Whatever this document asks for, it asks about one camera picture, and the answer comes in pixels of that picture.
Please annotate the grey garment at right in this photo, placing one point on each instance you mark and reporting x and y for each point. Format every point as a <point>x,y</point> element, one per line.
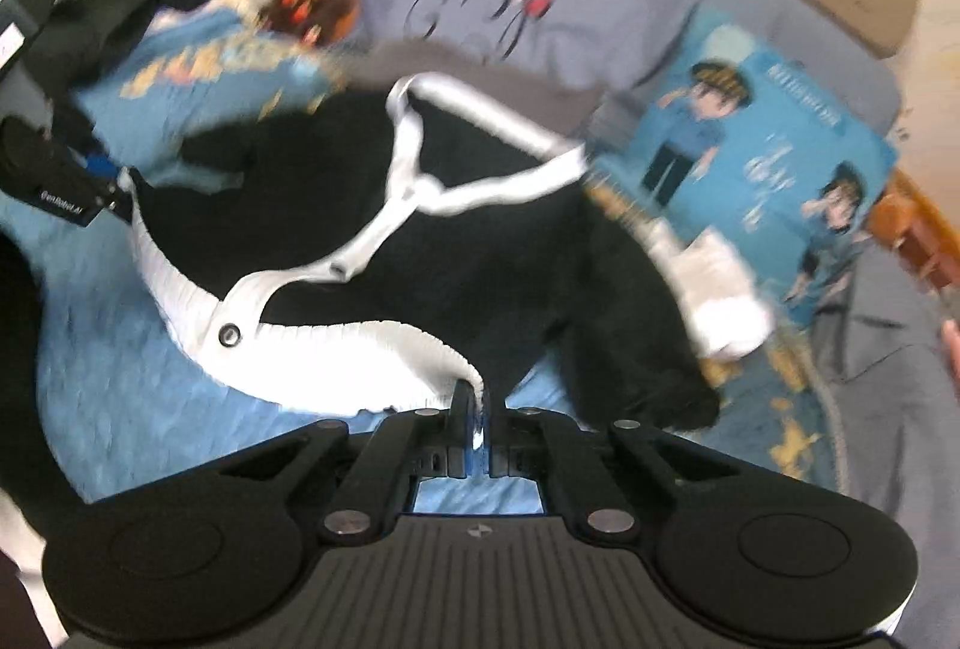
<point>885,431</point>

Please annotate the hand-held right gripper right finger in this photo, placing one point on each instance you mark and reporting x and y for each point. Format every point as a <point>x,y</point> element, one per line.
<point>496,446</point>

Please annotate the blue cartoon print cushion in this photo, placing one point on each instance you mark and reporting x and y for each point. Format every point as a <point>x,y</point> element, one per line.
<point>780,154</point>

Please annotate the blue floral quilt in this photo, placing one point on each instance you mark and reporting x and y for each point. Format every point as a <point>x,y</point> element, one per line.
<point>112,334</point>

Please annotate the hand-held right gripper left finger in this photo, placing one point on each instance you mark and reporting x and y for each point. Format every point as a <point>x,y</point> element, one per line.
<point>461,439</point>

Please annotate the black garment with white trim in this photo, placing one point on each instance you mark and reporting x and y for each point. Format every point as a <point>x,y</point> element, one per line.
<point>487,266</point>

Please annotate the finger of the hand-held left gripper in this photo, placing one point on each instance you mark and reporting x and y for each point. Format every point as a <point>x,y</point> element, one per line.
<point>101,165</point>

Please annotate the white cloth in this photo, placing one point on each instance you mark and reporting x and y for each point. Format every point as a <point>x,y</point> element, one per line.
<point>720,289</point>

